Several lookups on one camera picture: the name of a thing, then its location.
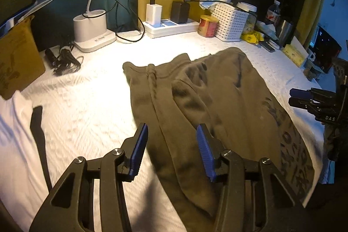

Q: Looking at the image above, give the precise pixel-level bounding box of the black charger plug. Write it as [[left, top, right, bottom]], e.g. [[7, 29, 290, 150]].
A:
[[171, 2, 190, 24]]

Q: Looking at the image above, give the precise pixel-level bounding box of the black charging cable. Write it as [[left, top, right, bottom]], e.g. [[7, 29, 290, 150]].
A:
[[115, 0, 157, 43]]

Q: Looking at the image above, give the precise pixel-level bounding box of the clear plastic water bottle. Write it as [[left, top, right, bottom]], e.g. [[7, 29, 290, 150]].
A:
[[265, 0, 281, 26]]

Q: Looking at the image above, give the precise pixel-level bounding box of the black appliance with lights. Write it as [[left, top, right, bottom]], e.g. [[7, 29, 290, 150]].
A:
[[310, 25, 342, 73]]

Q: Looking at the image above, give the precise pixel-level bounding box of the white perforated plastic basket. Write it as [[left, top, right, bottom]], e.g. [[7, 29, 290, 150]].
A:
[[211, 2, 250, 42]]

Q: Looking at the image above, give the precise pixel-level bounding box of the clear snack jar white lid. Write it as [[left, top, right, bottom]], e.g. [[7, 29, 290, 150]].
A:
[[236, 2, 257, 34]]

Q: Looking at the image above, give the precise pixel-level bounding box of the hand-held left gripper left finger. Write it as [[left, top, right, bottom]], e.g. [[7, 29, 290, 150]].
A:
[[28, 122, 149, 232]]

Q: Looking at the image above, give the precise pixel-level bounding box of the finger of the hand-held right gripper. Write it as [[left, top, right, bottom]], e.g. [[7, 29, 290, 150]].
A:
[[289, 88, 313, 100], [288, 97, 317, 114]]

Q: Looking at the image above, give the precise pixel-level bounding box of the steel tumbler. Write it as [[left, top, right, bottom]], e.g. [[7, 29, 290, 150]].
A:
[[274, 19, 294, 48]]

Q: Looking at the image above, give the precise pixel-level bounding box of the white desk lamp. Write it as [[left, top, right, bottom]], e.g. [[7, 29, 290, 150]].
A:
[[73, 0, 117, 53]]

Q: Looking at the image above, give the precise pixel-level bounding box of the red tin can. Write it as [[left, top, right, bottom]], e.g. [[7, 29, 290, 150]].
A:
[[198, 15, 219, 38]]

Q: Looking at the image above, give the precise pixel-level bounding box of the yellow snack bag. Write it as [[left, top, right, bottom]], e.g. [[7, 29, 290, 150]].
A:
[[241, 31, 264, 43]]

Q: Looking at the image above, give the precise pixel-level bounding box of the dark smartphone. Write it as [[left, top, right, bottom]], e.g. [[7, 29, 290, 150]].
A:
[[258, 40, 276, 52]]

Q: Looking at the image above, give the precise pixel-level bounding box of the white charger plug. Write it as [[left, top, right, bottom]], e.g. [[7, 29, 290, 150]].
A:
[[146, 3, 163, 25]]

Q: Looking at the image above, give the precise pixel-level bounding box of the brown cardboard box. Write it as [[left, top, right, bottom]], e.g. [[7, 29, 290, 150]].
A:
[[0, 15, 46, 100]]

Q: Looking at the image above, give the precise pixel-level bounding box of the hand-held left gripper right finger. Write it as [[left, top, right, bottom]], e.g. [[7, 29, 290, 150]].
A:
[[196, 123, 317, 232]]

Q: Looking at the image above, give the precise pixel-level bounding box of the white power strip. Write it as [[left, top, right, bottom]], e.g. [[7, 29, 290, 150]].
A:
[[143, 18, 200, 39]]

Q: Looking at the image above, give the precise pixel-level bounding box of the black cable bundle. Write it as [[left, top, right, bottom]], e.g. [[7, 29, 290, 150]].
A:
[[45, 42, 83, 77]]

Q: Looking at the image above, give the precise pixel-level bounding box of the white cloth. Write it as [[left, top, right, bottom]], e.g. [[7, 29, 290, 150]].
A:
[[0, 90, 51, 222]]

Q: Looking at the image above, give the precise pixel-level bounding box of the dark olive t-shirt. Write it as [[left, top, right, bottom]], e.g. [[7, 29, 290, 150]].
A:
[[122, 47, 316, 232]]

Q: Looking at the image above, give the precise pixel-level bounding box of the wet wipes pack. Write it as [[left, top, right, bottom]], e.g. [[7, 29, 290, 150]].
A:
[[256, 21, 278, 37]]

